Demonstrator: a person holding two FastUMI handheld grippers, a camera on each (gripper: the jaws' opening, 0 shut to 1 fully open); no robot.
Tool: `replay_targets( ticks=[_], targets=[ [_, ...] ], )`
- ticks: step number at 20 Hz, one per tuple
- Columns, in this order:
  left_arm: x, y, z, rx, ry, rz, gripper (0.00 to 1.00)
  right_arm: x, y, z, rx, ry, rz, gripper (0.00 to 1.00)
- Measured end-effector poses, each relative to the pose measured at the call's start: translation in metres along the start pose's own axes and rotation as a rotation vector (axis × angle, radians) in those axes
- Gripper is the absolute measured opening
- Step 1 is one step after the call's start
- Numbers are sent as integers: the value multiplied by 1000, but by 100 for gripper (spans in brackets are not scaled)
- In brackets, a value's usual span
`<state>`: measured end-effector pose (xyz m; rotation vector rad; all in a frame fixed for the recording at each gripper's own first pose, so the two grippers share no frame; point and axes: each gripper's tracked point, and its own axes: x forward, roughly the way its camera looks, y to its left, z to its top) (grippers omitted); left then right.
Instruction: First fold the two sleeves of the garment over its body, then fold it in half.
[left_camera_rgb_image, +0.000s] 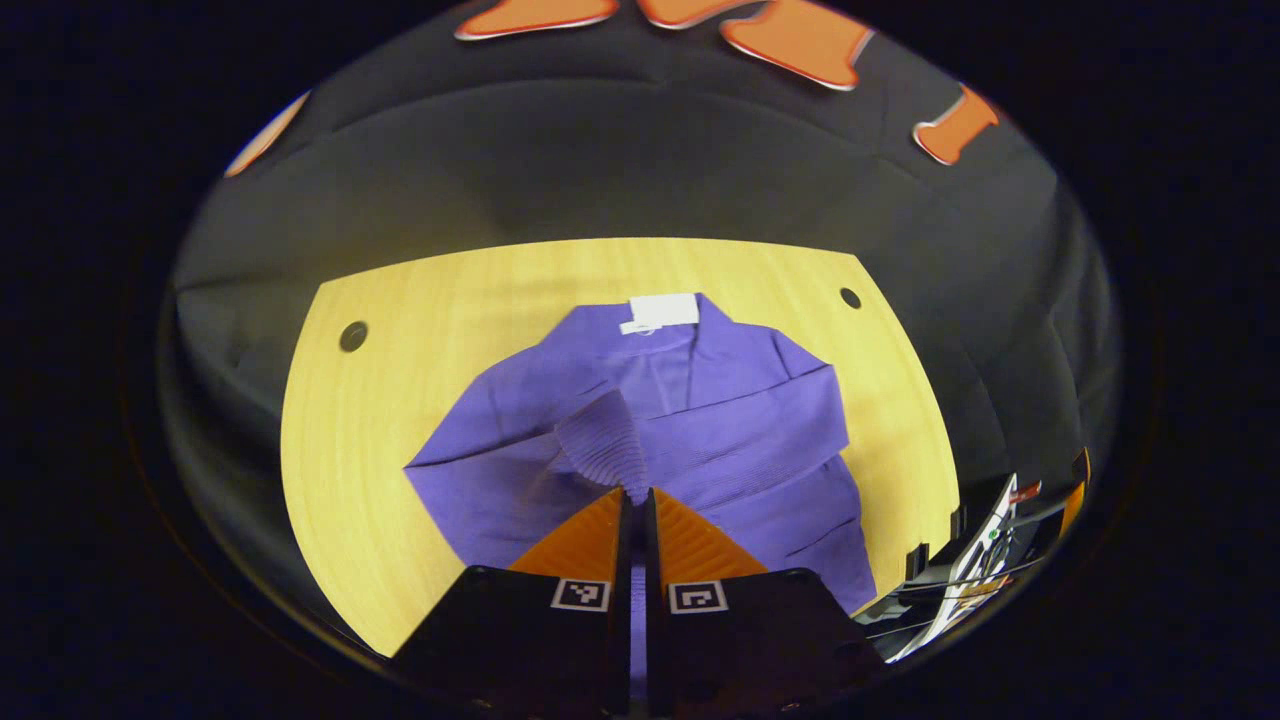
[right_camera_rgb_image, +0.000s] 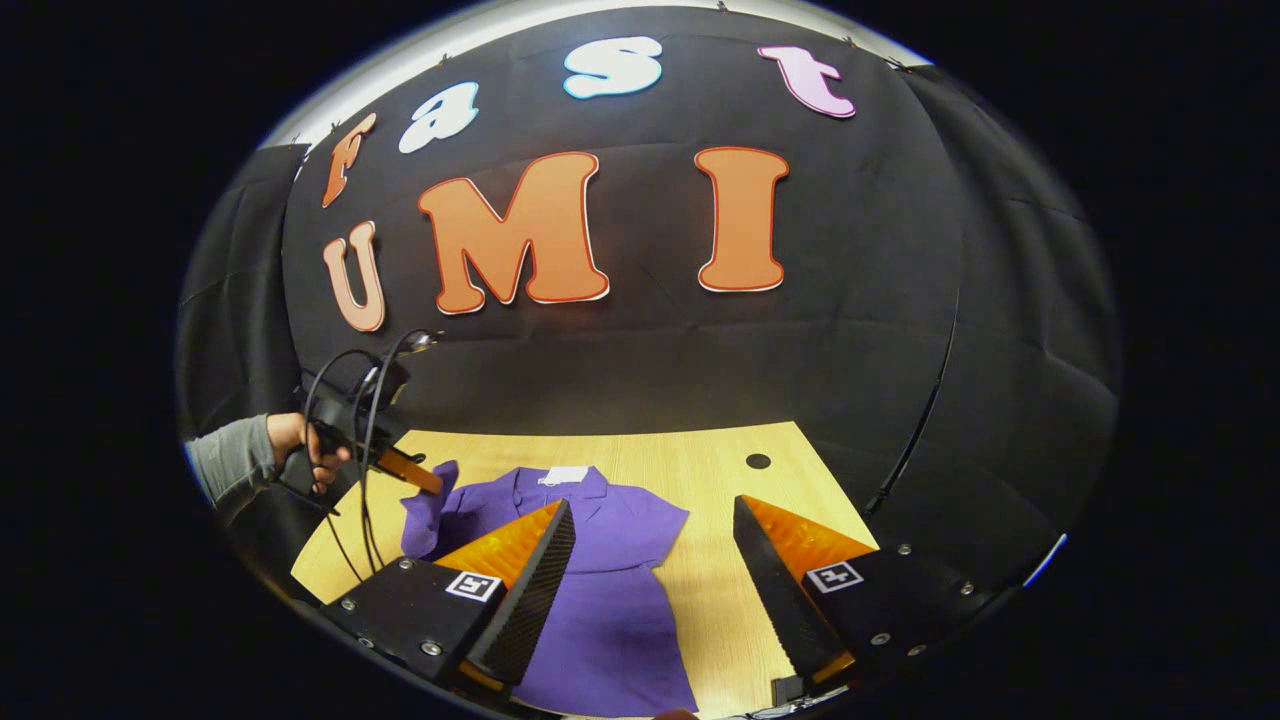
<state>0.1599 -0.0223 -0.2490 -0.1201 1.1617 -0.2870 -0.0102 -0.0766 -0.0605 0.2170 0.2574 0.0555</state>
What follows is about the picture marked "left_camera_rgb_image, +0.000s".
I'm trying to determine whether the white garment tag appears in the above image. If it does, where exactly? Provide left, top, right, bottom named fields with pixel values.
left=618, top=293, right=701, bottom=337

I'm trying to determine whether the white panel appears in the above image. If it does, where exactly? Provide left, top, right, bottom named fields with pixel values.
left=885, top=473, right=1043, bottom=664

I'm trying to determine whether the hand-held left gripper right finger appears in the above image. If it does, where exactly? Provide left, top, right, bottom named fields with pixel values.
left=645, top=487, right=891, bottom=720

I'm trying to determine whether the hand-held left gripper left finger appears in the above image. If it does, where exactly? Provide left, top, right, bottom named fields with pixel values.
left=390, top=487, right=633, bottom=720

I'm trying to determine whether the purple corduroy jacket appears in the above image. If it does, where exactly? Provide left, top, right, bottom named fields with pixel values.
left=404, top=293, right=879, bottom=701

